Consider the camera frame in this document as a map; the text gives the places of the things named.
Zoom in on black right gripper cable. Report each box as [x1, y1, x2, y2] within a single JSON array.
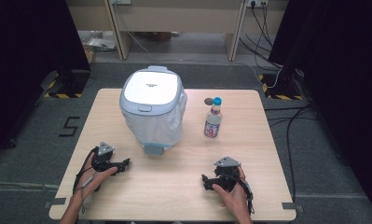
[[236, 175, 256, 216]]

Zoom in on black curtain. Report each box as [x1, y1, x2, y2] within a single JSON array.
[[268, 0, 372, 220], [0, 0, 92, 160]]

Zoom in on white and blue trash bin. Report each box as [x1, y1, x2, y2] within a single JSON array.
[[118, 64, 188, 157]]

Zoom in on black cables from socket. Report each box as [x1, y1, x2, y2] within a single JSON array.
[[239, 2, 283, 69]]

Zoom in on grey left gripper cable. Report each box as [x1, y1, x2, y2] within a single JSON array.
[[80, 175, 96, 215]]

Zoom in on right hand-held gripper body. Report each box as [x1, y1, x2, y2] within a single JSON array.
[[214, 156, 242, 191]]

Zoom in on person's left hand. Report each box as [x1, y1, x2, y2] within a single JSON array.
[[79, 161, 118, 200]]

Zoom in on beige wooden desk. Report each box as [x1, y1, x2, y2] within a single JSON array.
[[65, 0, 290, 62]]

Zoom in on grey tape strip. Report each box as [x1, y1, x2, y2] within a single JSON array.
[[43, 197, 67, 209], [281, 202, 305, 214]]

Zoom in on black floor cables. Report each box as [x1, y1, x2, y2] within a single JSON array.
[[263, 104, 319, 203]]

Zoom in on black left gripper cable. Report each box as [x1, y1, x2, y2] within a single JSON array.
[[72, 147, 100, 195]]

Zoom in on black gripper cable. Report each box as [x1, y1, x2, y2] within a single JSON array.
[[236, 175, 256, 216], [72, 147, 100, 195]]

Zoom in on white wall power socket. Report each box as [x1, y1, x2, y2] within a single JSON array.
[[245, 0, 269, 8]]

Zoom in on clear bottle with blue cap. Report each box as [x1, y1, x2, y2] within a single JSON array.
[[203, 96, 224, 140]]

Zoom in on white floor cable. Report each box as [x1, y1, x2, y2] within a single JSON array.
[[127, 31, 283, 89]]

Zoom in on black stand base striped tape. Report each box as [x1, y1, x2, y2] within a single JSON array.
[[257, 73, 305, 101], [43, 69, 92, 99]]

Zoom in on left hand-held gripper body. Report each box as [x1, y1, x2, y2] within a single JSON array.
[[90, 142, 119, 173]]

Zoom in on clutter of boxes under desk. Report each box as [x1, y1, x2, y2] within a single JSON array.
[[78, 30, 118, 63]]

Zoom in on person's right hand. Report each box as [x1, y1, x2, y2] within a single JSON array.
[[212, 167, 250, 216]]

